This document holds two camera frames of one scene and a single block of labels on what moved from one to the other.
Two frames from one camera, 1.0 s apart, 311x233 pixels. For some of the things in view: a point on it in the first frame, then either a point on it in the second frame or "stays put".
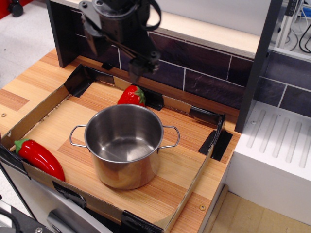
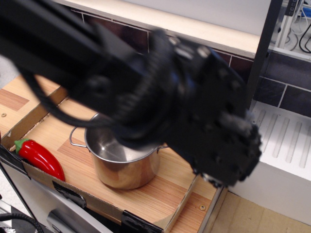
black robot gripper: (127, 21) to (211, 128)
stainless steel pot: (125, 140) stays put
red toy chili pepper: (31, 151) stays put
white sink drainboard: (271, 164) stays put
